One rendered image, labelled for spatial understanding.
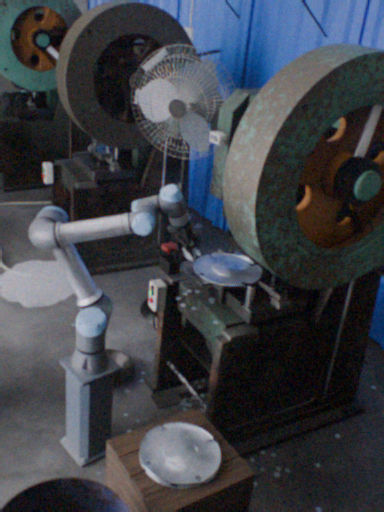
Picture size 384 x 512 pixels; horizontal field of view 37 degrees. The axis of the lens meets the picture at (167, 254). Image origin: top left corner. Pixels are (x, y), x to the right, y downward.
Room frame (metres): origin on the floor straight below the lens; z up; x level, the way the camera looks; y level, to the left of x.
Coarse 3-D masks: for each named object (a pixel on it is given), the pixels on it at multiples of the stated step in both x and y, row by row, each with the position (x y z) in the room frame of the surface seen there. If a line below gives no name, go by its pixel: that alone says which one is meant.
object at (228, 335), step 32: (352, 288) 2.19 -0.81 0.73; (288, 320) 2.07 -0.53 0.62; (320, 320) 2.12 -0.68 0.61; (352, 320) 2.22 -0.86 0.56; (224, 352) 1.87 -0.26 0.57; (256, 352) 1.95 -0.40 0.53; (288, 352) 2.05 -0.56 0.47; (320, 352) 2.15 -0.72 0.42; (352, 352) 2.25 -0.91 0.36; (224, 384) 1.88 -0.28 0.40; (256, 384) 1.99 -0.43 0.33; (288, 384) 2.08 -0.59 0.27; (320, 384) 2.17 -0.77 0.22; (352, 384) 2.28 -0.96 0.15; (224, 416) 1.90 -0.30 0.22; (256, 416) 2.01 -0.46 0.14; (288, 416) 2.09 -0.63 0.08; (320, 416) 2.17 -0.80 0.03; (352, 416) 2.22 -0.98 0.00; (256, 448) 1.92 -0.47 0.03
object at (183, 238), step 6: (174, 228) 2.01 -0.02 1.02; (180, 228) 2.00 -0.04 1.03; (186, 228) 1.99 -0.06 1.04; (180, 234) 2.04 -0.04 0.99; (186, 234) 1.99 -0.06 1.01; (192, 234) 2.02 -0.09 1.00; (198, 234) 2.02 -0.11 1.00; (180, 240) 2.01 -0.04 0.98; (186, 240) 2.00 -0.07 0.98; (192, 240) 2.01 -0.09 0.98; (198, 240) 2.02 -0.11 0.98; (186, 246) 1.99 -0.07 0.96; (192, 246) 2.02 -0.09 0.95
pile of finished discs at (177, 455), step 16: (160, 432) 1.61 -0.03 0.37; (176, 432) 1.62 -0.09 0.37; (192, 432) 1.63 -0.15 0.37; (144, 448) 1.53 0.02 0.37; (160, 448) 1.54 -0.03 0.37; (176, 448) 1.54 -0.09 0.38; (192, 448) 1.54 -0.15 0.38; (208, 448) 1.55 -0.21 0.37; (144, 464) 1.46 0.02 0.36; (160, 464) 1.46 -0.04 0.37; (176, 464) 1.46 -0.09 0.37; (192, 464) 1.47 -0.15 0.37; (208, 464) 1.48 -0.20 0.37; (160, 480) 1.40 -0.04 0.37; (176, 480) 1.40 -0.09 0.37; (192, 480) 1.40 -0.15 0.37; (208, 480) 1.42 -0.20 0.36
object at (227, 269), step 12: (204, 264) 2.21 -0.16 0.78; (216, 264) 2.20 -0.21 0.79; (228, 264) 2.21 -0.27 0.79; (240, 264) 2.24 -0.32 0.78; (252, 264) 2.25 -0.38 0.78; (204, 276) 2.10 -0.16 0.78; (216, 276) 2.11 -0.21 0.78; (228, 276) 2.11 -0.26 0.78; (240, 276) 2.12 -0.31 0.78; (252, 276) 2.13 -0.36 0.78
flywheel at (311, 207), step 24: (360, 120) 1.91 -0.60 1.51; (336, 144) 1.87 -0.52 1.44; (360, 144) 1.86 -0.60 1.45; (312, 168) 1.83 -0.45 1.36; (336, 168) 1.83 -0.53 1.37; (360, 168) 1.78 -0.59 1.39; (312, 192) 1.84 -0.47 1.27; (336, 192) 1.81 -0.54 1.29; (360, 192) 1.76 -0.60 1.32; (312, 216) 1.85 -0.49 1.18; (360, 216) 1.97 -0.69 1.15; (312, 240) 1.86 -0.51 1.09; (336, 240) 1.92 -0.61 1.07
